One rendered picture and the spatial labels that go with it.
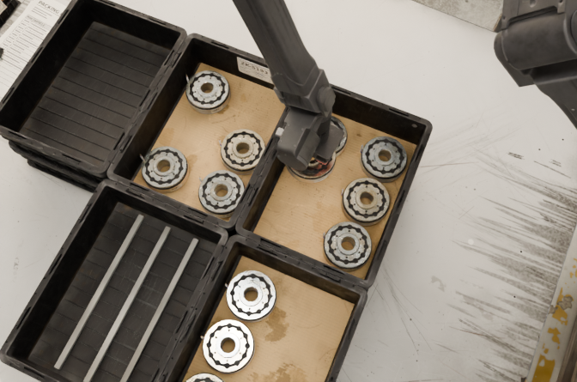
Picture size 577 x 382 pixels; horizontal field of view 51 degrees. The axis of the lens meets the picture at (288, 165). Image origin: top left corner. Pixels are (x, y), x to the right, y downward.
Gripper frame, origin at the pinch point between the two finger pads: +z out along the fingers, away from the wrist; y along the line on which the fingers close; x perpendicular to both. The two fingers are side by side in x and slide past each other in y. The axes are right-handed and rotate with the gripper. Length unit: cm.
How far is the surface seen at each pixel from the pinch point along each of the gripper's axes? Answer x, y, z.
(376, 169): 8.5, 12.4, 13.8
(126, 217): -28.4, -30.5, 16.4
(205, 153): -6.5, -23.8, 16.8
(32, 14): 8, -94, 31
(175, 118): -2.7, -34.8, 17.2
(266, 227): -14.7, -2.5, 16.2
